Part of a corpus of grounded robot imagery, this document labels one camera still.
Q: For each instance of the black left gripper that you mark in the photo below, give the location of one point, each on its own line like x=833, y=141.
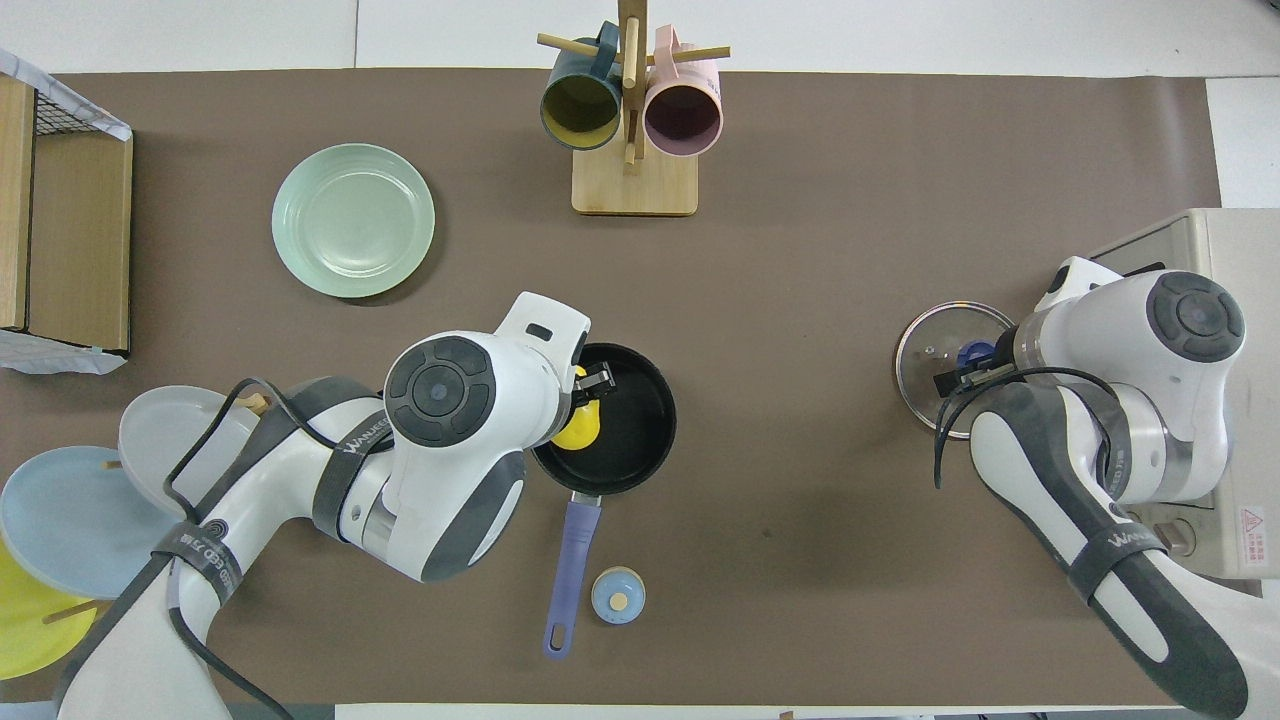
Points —
x=582, y=392

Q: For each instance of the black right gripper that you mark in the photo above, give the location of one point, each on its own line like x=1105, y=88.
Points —
x=975, y=380

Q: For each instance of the yellow toy potato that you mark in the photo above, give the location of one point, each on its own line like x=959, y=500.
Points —
x=578, y=430

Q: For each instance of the glass lid blue knob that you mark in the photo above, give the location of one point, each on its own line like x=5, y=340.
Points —
x=925, y=350

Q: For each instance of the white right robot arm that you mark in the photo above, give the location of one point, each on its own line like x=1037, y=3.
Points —
x=1190, y=320

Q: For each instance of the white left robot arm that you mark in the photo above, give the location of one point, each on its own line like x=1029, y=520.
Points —
x=440, y=390

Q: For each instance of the mint green plate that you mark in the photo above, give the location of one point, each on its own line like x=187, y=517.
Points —
x=350, y=220

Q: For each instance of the grey plate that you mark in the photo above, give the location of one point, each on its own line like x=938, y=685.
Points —
x=145, y=440

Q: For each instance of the light blue plate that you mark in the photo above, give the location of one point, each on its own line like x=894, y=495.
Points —
x=60, y=520

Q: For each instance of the wooden plate rack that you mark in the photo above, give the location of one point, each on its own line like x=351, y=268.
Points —
x=70, y=612

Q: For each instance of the yellow plate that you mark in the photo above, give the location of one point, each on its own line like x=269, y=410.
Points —
x=25, y=630

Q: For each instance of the brown table mat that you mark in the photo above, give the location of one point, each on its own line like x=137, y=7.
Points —
x=800, y=300

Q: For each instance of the wooden mug tree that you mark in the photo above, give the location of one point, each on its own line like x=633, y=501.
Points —
x=635, y=185

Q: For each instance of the dark blue mug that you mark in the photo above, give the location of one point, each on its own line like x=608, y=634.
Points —
x=580, y=110

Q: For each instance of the pink mug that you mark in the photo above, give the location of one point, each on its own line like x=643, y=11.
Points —
x=682, y=115

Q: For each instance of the beige toaster oven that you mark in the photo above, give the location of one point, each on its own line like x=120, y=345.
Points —
x=1250, y=540

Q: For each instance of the white crumpled plastic sheet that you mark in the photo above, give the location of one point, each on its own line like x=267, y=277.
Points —
x=50, y=352

